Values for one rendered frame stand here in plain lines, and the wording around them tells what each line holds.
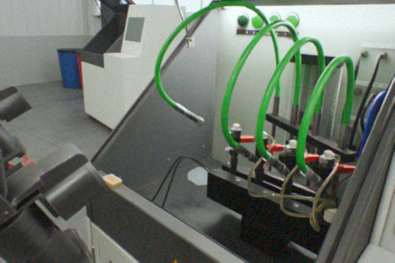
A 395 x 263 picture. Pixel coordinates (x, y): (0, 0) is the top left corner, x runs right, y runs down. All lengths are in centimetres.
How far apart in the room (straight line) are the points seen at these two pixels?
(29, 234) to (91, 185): 7
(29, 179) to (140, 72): 329
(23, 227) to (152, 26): 338
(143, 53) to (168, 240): 304
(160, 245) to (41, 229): 40
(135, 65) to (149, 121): 259
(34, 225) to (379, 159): 54
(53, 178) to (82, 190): 3
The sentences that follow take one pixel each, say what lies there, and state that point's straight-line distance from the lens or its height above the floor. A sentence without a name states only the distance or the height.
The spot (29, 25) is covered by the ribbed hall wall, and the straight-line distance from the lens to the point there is 755.
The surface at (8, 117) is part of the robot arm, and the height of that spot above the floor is 116.
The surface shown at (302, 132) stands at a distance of 55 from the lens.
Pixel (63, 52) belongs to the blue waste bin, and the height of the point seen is 72.
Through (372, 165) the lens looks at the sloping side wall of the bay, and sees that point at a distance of 63.
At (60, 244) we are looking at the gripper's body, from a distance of 41.
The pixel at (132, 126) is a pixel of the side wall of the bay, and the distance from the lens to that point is 98.
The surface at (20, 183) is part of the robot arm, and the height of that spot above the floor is 120.
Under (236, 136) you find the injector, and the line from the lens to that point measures 81.
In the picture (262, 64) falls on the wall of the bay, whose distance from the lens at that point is 108.
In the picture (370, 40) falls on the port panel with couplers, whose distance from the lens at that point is 94.
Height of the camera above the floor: 137
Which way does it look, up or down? 17 degrees down
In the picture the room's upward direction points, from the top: 2 degrees clockwise
